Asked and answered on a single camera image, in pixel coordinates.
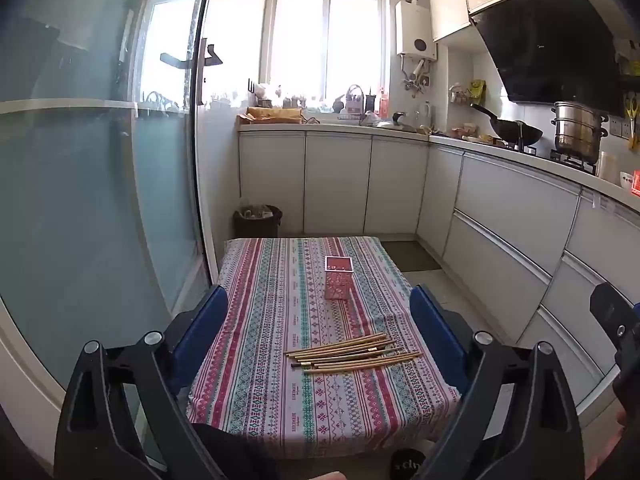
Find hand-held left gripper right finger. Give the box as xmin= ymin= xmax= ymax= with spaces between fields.
xmin=409 ymin=284 xmax=586 ymax=480

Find water heater pipes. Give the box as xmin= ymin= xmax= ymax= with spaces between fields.
xmin=400 ymin=55 xmax=433 ymax=98

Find gas stove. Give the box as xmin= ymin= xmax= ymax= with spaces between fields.
xmin=515 ymin=142 xmax=601 ymax=172

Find yellow cloth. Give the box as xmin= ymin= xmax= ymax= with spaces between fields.
xmin=239 ymin=106 xmax=305 ymax=125

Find striped patterned tablecloth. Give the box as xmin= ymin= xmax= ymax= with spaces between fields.
xmin=186 ymin=236 xmax=463 ymax=460

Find olive floor mat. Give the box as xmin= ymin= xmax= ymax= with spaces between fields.
xmin=381 ymin=241 xmax=442 ymax=273

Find bundle of bamboo chopsticks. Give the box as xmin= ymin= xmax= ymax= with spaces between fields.
xmin=284 ymin=332 xmax=425 ymax=376

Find black door handle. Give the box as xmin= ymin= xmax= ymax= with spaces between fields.
xmin=160 ymin=39 xmax=223 ymax=106

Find kitchen window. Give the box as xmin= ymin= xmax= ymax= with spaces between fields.
xmin=267 ymin=0 xmax=391 ymax=106

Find black printed round object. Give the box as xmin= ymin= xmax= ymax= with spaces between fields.
xmin=390 ymin=447 xmax=431 ymax=480

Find frosted glass sliding door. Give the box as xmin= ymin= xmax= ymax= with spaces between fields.
xmin=0 ymin=0 xmax=221 ymax=411

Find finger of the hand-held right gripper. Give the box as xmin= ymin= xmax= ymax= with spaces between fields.
xmin=590 ymin=283 xmax=640 ymax=357

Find pink basket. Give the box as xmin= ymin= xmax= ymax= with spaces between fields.
xmin=345 ymin=85 xmax=366 ymax=116

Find black wok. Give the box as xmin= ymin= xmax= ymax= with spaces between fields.
xmin=470 ymin=104 xmax=543 ymax=147

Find pink perforated utensil holder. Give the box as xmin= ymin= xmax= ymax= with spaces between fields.
xmin=324 ymin=256 xmax=354 ymax=302

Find dark trousers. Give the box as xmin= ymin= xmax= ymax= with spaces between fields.
xmin=194 ymin=422 xmax=281 ymax=480

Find black range hood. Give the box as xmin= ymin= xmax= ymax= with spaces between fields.
xmin=470 ymin=0 xmax=623 ymax=106

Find yellow scissors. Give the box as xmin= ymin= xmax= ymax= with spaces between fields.
xmin=625 ymin=97 xmax=640 ymax=150

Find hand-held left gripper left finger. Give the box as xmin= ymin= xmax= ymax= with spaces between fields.
xmin=54 ymin=284 xmax=236 ymax=480

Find steel steamer pot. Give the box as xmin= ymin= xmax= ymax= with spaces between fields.
xmin=551 ymin=101 xmax=610 ymax=165

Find white base cabinets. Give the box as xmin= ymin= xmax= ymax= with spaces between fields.
xmin=239 ymin=130 xmax=640 ymax=411

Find clear plastic container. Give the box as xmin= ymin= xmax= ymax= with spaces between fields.
xmin=597 ymin=151 xmax=621 ymax=184

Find white water heater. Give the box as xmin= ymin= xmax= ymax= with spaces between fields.
xmin=395 ymin=0 xmax=437 ymax=57

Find dark trash bin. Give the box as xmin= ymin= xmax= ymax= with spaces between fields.
xmin=233 ymin=205 xmax=283 ymax=239

